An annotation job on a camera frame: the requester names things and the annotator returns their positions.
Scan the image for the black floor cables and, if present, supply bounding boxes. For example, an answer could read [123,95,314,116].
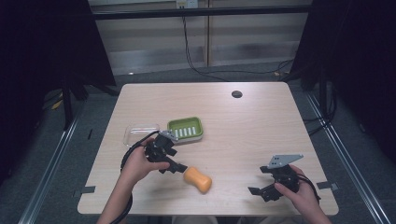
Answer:
[302,83,339,137]

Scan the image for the black wall cable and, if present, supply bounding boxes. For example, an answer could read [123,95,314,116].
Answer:
[181,16,295,83]

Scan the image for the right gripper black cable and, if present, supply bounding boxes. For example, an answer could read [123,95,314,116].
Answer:
[296,173,322,203]

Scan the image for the black curtain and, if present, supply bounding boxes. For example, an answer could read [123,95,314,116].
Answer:
[288,0,396,166]
[0,0,118,188]

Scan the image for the white wall power outlet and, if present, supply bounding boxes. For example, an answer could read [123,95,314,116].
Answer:
[176,0,199,9]

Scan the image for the orange soap bar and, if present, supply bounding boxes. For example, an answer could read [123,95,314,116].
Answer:
[182,166,213,195]

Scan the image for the metal floor rail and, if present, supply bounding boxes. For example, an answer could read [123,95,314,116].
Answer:
[18,101,87,224]
[304,91,391,224]

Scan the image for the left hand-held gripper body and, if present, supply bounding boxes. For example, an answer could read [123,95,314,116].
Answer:
[144,130,179,166]

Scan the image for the black metal stand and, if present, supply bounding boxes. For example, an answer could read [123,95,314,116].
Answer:
[61,74,75,131]

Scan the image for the grey tape mark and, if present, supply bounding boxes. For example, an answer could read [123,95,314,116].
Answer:
[73,185,97,198]
[316,181,339,191]

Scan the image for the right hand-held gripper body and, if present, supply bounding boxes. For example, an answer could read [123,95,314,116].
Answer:
[266,153,304,194]

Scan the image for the black horizontal bar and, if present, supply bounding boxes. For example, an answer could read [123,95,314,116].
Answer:
[92,5,313,21]

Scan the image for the person's right hand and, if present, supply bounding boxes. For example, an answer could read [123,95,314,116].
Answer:
[273,164,322,216]

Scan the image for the clear plastic container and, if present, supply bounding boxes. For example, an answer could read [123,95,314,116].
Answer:
[122,122,161,147]

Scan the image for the person's left hand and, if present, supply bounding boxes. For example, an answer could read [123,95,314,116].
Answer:
[120,137,171,189]

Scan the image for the green soap dish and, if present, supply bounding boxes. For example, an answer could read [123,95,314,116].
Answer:
[166,116,205,145]

